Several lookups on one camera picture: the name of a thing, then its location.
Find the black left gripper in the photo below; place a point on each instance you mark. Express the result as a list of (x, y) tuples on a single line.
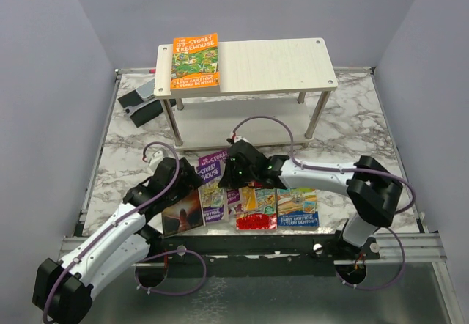
[(190, 182)]

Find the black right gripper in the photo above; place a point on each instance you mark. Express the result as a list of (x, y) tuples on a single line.
[(231, 181)]

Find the purple treehouse book front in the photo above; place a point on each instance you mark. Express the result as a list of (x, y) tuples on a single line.
[(213, 198)]

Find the purple treehouse book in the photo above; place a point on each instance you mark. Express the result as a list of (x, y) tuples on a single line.
[(213, 198), (214, 157)]

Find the red treehouse book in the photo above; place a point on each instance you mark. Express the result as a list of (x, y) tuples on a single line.
[(265, 216)]

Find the orange 39-storey treehouse book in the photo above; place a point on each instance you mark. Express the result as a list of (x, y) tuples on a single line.
[(195, 65)]

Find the roald dahl charlie book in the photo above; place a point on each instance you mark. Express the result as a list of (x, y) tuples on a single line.
[(242, 202)]

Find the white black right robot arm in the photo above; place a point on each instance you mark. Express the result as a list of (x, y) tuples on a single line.
[(374, 192)]

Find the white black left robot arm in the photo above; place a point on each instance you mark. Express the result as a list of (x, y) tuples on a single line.
[(65, 288)]

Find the dark three days book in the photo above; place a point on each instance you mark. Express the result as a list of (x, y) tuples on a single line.
[(185, 215)]

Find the blue 91-storey treehouse book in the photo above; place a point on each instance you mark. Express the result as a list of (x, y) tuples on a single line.
[(297, 208)]

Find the white two-tier shelf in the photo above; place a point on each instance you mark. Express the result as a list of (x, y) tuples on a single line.
[(272, 92)]

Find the black foam block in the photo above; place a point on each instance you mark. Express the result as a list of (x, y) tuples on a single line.
[(138, 111)]

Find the silver metal wrench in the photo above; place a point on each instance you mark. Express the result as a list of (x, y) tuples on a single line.
[(131, 110)]

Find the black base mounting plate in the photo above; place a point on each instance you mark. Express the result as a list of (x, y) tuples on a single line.
[(251, 255)]

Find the grey white device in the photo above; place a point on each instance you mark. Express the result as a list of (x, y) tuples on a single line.
[(146, 91)]

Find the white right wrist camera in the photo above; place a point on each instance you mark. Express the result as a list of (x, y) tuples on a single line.
[(235, 138)]

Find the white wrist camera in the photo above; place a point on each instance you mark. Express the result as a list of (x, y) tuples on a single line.
[(235, 138), (154, 159)]

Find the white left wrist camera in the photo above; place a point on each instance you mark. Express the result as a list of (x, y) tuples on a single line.
[(154, 159)]

